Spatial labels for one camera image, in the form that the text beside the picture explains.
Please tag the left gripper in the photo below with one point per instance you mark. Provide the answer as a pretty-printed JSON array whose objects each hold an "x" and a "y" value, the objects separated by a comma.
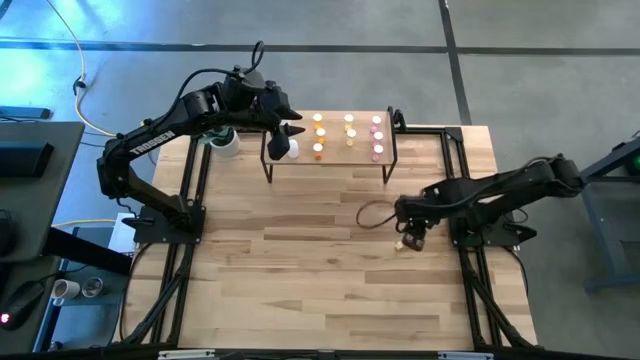
[{"x": 272, "y": 102}]

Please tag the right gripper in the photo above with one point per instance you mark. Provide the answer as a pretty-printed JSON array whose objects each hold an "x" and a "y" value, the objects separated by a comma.
[{"x": 415, "y": 210}]

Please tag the large white medicine bottle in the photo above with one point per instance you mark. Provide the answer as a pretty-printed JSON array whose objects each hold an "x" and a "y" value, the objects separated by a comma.
[{"x": 293, "y": 149}]

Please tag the pink medicine bottle white cap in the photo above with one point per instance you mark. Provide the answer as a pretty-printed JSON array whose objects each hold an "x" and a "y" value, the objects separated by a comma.
[
  {"x": 376, "y": 120},
  {"x": 378, "y": 136},
  {"x": 378, "y": 149}
]

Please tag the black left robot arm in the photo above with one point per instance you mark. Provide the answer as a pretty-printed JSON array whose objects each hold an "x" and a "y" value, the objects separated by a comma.
[{"x": 155, "y": 140}]

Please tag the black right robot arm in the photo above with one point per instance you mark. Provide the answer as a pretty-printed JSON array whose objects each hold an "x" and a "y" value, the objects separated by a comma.
[{"x": 490, "y": 187}]

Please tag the wooden shelf black legs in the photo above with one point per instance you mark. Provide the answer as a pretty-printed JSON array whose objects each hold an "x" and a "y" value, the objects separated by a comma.
[{"x": 332, "y": 156}]

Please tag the green plant white pot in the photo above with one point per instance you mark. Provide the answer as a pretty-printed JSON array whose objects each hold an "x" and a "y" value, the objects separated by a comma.
[{"x": 226, "y": 147}]

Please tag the black clamp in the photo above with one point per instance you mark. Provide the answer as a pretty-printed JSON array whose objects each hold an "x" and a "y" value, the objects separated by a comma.
[{"x": 398, "y": 119}]

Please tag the dark grey metal stand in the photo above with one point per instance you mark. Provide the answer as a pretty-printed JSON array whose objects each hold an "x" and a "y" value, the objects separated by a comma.
[{"x": 607, "y": 250}]

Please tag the white power box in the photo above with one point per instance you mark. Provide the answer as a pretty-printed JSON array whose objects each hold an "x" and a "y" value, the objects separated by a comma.
[{"x": 122, "y": 235}]

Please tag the green ball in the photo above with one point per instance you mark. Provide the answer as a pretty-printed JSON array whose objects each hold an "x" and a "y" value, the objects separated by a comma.
[{"x": 636, "y": 165}]

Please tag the black diagonal beam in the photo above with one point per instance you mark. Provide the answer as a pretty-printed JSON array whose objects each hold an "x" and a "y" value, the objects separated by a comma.
[{"x": 90, "y": 252}]

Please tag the grey round cup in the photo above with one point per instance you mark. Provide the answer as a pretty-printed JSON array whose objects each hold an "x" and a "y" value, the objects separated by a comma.
[{"x": 92, "y": 286}]

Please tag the dark flat bar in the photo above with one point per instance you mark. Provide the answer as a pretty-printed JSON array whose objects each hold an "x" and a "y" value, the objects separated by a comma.
[{"x": 25, "y": 113}]

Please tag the black rectangular box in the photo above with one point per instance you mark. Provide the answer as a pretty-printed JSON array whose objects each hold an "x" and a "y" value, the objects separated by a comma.
[{"x": 25, "y": 160}]

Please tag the dark grey desk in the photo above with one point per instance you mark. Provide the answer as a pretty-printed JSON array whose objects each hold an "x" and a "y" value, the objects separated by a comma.
[{"x": 40, "y": 220}]

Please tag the black computer mouse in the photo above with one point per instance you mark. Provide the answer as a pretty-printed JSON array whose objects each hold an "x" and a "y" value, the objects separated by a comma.
[{"x": 22, "y": 302}]

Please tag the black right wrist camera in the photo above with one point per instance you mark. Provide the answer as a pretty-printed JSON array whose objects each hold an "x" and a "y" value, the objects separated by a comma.
[{"x": 415, "y": 242}]

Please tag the black aluminium table frame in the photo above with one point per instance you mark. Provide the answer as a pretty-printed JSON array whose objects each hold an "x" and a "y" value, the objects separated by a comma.
[{"x": 444, "y": 147}]

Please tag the silver metal bracket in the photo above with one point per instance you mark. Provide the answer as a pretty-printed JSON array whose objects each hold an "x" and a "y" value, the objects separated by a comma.
[
  {"x": 465, "y": 356},
  {"x": 185, "y": 354}
]

